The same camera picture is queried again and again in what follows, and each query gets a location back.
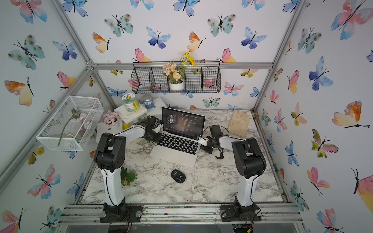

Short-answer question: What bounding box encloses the black wireless mouse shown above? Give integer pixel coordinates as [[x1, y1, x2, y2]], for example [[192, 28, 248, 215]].
[[171, 170, 186, 183]]

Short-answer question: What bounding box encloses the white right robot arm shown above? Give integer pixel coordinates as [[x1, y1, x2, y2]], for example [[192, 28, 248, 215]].
[[198, 125, 267, 208]]

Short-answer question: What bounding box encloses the green plant near left arm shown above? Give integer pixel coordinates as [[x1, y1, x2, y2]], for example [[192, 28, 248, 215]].
[[120, 167, 138, 187]]

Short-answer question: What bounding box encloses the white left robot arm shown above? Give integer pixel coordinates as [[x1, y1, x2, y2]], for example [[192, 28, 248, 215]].
[[94, 116, 163, 206]]

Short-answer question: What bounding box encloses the silver open laptop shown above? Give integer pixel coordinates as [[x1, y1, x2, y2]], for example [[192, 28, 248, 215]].
[[150, 107, 206, 169]]

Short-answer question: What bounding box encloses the white stepped display stand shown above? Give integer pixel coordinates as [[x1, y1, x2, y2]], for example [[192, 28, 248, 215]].
[[96, 98, 166, 143]]

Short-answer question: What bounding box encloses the small blue jar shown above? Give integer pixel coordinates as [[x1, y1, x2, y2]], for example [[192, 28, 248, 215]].
[[142, 94, 155, 109]]

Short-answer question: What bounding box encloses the green lidded jar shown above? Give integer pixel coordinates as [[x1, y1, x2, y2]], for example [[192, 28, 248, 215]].
[[122, 93, 140, 112]]

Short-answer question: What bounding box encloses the pink flower bouquet pot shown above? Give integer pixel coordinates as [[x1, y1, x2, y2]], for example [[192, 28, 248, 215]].
[[103, 110, 119, 126]]

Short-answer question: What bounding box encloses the white pot with flowers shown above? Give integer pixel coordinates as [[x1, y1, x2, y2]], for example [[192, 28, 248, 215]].
[[162, 51, 197, 90]]

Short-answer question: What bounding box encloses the pink artificial flower stem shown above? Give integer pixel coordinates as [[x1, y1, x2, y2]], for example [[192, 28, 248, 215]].
[[57, 107, 87, 147]]

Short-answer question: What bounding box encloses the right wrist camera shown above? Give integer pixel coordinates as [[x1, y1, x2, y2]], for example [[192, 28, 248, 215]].
[[198, 137, 208, 147]]

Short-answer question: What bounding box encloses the black wire wall basket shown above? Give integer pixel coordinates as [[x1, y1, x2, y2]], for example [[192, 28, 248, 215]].
[[129, 60, 221, 94]]

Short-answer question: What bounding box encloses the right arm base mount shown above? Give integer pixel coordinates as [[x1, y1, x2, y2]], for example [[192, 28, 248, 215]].
[[220, 202, 262, 222]]

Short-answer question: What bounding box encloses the white wire cage box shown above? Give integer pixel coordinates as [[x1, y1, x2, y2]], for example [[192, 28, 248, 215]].
[[36, 96, 104, 151]]

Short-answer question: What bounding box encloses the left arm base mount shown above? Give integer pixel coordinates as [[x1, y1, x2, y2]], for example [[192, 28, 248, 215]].
[[100, 200, 143, 223]]

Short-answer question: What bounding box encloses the aluminium front rail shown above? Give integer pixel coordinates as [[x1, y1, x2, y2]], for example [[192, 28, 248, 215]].
[[59, 203, 303, 225]]

